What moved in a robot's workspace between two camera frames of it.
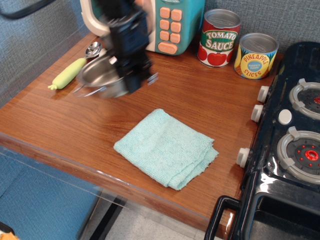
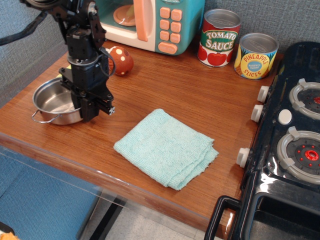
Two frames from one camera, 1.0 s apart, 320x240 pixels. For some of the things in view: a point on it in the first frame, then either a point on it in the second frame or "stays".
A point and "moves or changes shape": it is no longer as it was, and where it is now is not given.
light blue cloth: (167, 149) stays
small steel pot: (100, 76) moves or changes shape
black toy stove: (278, 197) stays
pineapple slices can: (256, 56) stays
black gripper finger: (134, 81) → (89, 109)
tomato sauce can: (221, 28) stays
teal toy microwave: (175, 26) stays
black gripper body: (127, 37) → (89, 82)
